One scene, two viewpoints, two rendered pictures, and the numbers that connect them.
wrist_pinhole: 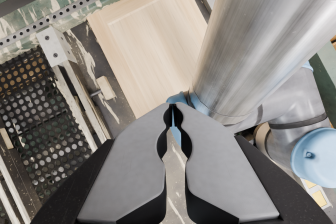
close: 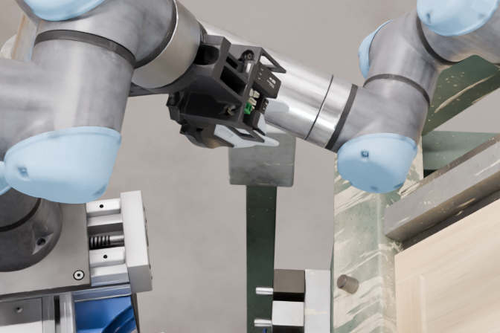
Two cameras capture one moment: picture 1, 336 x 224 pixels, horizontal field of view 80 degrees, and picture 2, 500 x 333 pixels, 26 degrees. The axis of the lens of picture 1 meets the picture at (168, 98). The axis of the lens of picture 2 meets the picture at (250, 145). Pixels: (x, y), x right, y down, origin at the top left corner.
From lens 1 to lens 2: 1.02 m
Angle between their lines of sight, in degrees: 61
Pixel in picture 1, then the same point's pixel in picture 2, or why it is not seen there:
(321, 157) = (430, 7)
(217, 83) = not seen: hidden behind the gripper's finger
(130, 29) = not seen: outside the picture
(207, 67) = (267, 116)
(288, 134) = (433, 40)
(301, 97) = (396, 31)
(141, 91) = not seen: outside the picture
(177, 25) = (478, 268)
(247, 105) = (303, 86)
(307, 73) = (384, 27)
